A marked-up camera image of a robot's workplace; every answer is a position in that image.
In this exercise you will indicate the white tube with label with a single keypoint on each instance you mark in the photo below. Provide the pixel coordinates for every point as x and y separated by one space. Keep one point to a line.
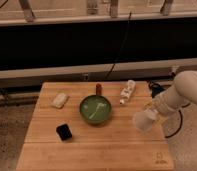
127 91

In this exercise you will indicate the black eraser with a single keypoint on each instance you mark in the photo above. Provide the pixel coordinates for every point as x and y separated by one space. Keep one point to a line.
64 132

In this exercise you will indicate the wooden cutting board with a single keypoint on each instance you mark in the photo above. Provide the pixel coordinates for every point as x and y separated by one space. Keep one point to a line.
114 146

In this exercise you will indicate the white sponge block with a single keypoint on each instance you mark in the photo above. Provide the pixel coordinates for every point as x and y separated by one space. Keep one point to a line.
59 100

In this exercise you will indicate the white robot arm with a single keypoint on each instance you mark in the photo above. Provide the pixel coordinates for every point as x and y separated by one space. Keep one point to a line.
169 101

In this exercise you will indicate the small red-brown bottle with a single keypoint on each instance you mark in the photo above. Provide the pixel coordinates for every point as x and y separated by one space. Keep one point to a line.
98 89

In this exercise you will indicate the green bowl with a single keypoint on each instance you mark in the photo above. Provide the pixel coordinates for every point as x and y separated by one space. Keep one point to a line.
95 109

